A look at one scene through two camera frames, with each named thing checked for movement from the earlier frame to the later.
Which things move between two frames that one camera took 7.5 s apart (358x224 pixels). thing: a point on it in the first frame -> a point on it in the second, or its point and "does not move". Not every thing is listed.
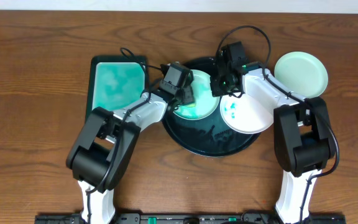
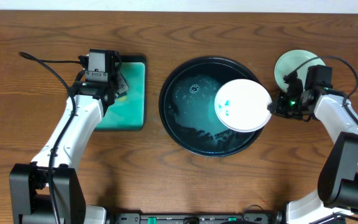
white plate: (245, 114) does not move
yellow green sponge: (188, 109) -> (123, 98)
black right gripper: (217, 86) -> (276, 107)
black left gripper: (187, 94) -> (120, 84)
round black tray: (209, 137) does not move
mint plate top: (205, 102) -> (288, 63)
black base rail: (191, 218) does not move
